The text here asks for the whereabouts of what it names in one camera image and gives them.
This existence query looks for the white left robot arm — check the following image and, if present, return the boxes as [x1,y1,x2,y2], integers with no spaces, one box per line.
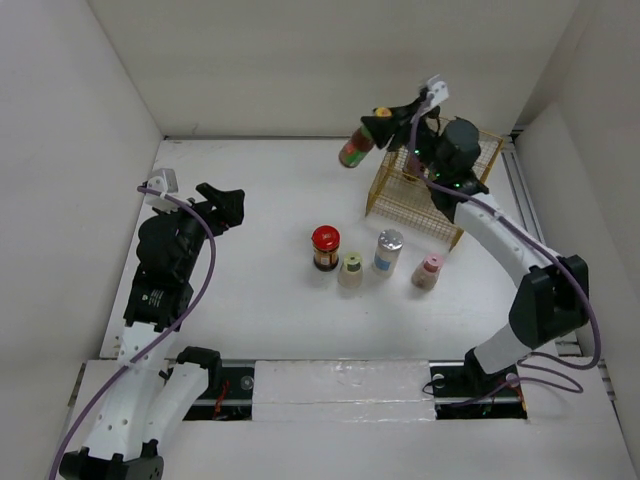
[49,182,245,479]

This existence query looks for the pink-cap spice shaker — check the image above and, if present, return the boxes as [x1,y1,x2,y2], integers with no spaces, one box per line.
[411,254,444,291]

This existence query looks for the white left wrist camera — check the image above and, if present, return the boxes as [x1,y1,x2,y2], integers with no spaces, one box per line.
[146,168,179,194]

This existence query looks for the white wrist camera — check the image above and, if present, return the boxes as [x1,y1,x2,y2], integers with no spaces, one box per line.
[420,75,449,108]
[146,168,179,194]

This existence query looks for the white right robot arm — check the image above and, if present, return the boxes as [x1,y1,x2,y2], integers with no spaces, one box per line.
[360,95,599,402]

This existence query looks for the yellow wire mesh basket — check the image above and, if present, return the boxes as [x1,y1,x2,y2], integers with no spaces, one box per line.
[364,115,506,253]

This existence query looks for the red-lid dark sauce jar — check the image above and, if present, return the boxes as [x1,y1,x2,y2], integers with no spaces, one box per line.
[311,225,340,271]

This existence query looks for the green-cap spice shaker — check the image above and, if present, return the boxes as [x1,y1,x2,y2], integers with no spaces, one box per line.
[338,252,364,289]

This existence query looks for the silver-cap white shaker bottle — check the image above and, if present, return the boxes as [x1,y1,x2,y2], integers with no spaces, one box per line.
[372,229,404,278]

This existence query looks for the yellow-cap sauce bottle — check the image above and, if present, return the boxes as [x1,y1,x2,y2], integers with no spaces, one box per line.
[338,107,391,168]

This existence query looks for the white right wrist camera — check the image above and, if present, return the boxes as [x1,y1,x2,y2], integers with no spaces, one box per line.
[420,75,449,108]

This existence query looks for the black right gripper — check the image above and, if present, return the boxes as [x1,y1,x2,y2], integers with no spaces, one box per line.
[358,98,447,180]

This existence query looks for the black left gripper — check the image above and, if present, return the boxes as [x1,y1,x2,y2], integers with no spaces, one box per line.
[155,183,243,278]

